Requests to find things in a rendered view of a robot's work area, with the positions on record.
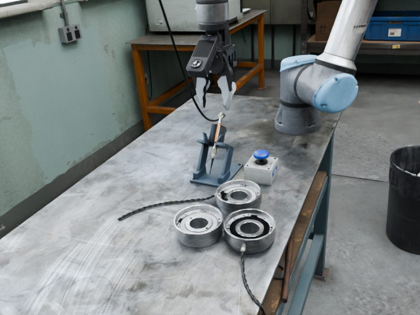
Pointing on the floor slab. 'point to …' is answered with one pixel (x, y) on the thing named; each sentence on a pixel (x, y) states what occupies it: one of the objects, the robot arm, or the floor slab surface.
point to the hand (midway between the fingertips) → (214, 105)
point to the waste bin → (404, 199)
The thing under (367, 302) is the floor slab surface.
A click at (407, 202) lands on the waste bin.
